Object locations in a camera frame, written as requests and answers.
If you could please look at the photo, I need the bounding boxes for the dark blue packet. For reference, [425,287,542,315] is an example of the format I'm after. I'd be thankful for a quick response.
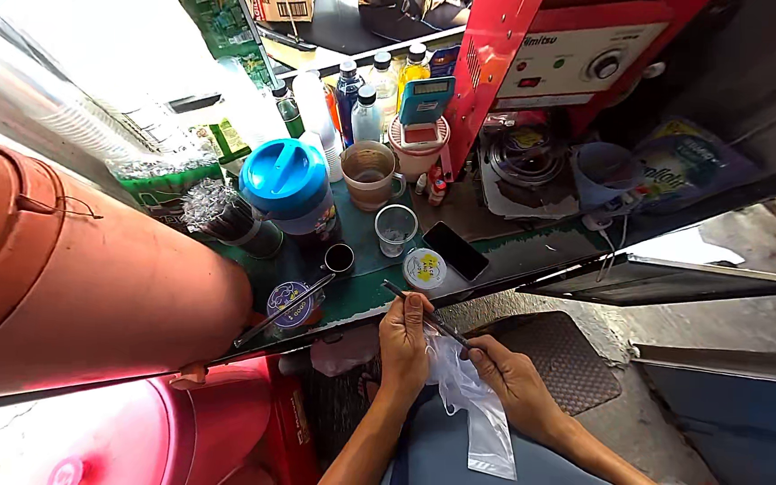
[429,45,462,79]

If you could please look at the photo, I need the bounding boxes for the empty clear plastic cup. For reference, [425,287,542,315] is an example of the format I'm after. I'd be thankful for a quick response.
[374,204,419,259]

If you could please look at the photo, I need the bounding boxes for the orange bottle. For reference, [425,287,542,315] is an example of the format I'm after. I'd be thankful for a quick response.
[322,82,344,144]

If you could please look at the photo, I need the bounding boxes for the pink plastic bag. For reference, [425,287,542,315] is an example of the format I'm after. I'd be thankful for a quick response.
[310,326,380,377]

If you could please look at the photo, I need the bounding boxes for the cup with yellow flower seal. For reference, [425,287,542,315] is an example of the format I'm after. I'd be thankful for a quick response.
[402,247,447,291]

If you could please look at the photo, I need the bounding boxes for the dark blue panel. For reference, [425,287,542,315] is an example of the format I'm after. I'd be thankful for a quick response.
[630,342,776,485]

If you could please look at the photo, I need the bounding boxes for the dark blue bottle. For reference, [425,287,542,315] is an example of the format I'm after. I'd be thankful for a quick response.
[335,60,366,148]

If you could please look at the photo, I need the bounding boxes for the person's left forearm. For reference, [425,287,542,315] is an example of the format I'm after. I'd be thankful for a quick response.
[318,393,414,485]

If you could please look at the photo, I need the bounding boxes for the black straw container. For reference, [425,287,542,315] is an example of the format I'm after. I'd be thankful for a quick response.
[223,204,285,261]

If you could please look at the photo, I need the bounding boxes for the person's right forearm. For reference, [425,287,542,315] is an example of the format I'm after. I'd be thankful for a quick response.
[547,414,658,485]

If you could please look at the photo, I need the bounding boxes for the hanging green sachets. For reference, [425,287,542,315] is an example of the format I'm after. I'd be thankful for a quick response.
[179,0,279,91]

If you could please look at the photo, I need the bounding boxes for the red plastic crate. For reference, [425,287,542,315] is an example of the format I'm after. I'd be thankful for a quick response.
[243,354,322,485]

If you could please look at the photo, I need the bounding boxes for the black smartphone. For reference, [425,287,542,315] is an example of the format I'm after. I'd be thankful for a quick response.
[422,221,490,282]

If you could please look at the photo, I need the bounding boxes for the clear plastic measuring cup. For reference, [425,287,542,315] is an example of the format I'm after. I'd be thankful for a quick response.
[570,141,644,210]

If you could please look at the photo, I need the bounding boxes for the red cup sealing machine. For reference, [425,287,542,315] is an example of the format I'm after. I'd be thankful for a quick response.
[441,0,710,220]

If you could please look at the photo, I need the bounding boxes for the brown board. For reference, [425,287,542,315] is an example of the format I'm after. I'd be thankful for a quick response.
[411,162,591,243]

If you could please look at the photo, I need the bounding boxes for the thin black straw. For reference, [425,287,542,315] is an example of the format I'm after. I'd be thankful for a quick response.
[383,279,474,350]

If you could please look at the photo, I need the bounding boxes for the green printed box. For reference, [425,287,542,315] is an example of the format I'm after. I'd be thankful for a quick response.
[108,145,225,234]

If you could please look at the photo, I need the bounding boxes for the green counter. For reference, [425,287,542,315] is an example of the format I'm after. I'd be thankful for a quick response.
[186,151,604,361]

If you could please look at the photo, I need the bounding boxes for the small black cup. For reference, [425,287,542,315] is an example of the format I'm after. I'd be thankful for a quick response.
[323,242,356,275]

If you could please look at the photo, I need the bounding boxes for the person's left hand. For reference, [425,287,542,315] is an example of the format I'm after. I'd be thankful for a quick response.
[379,291,435,409]

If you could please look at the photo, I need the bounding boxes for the cup with purple printed seal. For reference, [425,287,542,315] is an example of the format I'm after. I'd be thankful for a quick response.
[266,281,315,330]

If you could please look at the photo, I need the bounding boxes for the person's right hand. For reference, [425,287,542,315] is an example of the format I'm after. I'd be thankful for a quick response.
[461,335,569,445]

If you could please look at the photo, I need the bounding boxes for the white plug with cable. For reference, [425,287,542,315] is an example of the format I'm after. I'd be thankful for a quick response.
[581,189,652,282]

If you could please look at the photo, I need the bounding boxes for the clear plastic bag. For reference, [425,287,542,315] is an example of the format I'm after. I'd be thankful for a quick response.
[423,317,517,481]

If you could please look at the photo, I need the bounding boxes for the purple and green detergent packet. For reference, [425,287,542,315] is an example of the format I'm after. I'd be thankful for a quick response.
[632,117,763,212]

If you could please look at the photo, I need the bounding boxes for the tall stack of clear cups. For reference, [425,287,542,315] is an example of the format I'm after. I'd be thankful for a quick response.
[31,81,154,164]

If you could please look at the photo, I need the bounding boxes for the pitcher with blue lid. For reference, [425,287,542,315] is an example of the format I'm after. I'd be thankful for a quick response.
[239,138,340,247]

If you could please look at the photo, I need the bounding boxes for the teal calculator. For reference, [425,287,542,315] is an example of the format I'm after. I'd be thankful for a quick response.
[398,76,457,144]

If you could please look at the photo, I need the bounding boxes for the brown cardboard box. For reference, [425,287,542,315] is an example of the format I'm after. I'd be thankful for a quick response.
[249,0,315,24]

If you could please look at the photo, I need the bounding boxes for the dark metal-framed panel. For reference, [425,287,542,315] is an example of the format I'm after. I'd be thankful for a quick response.
[515,229,776,308]

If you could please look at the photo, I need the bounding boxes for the brown woven-pattern seat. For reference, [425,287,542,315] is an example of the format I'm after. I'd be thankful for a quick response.
[463,310,622,416]

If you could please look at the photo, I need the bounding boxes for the bundle of wrapped straws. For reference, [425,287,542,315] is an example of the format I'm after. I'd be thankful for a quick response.
[182,178,251,245]

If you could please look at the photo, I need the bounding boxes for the large pink plastic container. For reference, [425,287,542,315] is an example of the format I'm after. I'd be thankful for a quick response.
[0,364,273,485]

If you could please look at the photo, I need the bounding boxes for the stack of plastic cups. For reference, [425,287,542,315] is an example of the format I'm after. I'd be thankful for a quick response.
[292,70,345,183]

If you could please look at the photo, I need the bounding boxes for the translucent measuring jug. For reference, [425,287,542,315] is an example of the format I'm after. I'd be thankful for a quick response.
[339,140,407,212]

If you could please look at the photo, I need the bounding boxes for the yellow bottle, black cap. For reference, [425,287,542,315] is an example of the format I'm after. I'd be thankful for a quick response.
[396,43,431,114]

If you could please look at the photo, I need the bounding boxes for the green bottle, black cap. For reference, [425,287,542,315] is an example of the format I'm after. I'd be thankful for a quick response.
[271,79,306,140]

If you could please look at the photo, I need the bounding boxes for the small clear bottle, black cap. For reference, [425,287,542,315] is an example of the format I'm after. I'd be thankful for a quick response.
[352,84,383,146]

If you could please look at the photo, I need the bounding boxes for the large orange water container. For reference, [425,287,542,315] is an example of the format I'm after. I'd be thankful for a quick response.
[0,141,254,404]

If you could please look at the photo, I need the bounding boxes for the green and yellow packet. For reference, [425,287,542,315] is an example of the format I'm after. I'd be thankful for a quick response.
[190,118,253,167]

